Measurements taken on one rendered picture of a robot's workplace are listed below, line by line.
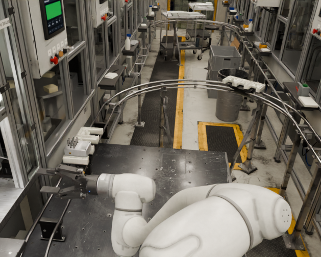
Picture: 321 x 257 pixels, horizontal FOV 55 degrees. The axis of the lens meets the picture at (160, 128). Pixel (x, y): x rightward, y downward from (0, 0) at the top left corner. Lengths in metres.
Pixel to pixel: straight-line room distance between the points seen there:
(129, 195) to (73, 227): 0.62
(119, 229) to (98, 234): 0.50
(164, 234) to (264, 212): 0.20
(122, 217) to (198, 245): 0.60
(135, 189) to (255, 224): 0.57
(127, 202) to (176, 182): 0.82
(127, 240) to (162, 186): 0.81
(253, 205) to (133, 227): 0.54
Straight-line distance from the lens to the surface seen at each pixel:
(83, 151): 1.77
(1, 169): 1.74
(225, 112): 4.09
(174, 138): 3.62
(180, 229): 0.58
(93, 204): 1.78
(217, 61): 4.61
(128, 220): 1.12
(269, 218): 0.65
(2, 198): 1.58
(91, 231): 1.64
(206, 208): 0.61
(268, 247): 2.59
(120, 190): 1.13
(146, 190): 1.13
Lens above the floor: 1.89
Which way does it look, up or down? 29 degrees down
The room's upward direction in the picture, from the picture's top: 2 degrees clockwise
